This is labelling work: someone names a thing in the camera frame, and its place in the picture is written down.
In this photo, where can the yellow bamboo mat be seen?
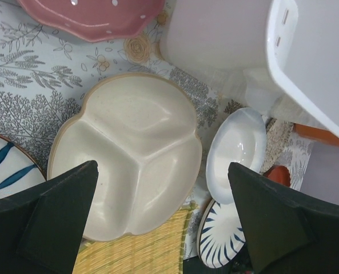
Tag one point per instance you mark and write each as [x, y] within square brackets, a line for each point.
[159, 251]

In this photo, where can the pink polka dot plate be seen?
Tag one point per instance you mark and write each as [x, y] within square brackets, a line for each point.
[95, 20]

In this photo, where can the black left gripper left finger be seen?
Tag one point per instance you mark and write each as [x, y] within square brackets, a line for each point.
[41, 228]

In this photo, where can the red brown plate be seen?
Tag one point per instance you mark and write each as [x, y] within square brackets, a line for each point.
[279, 174]

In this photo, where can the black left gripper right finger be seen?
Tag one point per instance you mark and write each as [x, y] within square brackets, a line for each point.
[285, 230]

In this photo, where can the pale blue rimmed plate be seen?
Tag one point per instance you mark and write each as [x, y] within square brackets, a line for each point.
[241, 138]

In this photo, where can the cream divided plate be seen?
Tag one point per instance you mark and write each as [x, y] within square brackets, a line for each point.
[141, 130]

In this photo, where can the white plastic bin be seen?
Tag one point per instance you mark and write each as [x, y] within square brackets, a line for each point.
[279, 57]

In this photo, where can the blue striped white plate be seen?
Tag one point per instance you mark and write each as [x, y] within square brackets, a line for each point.
[220, 236]

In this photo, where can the orange plastic bin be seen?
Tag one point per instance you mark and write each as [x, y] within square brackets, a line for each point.
[316, 134]

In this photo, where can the floral table mat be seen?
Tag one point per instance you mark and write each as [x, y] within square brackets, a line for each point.
[45, 74]

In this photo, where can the speckled beige plate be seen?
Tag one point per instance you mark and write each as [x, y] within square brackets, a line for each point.
[277, 136]

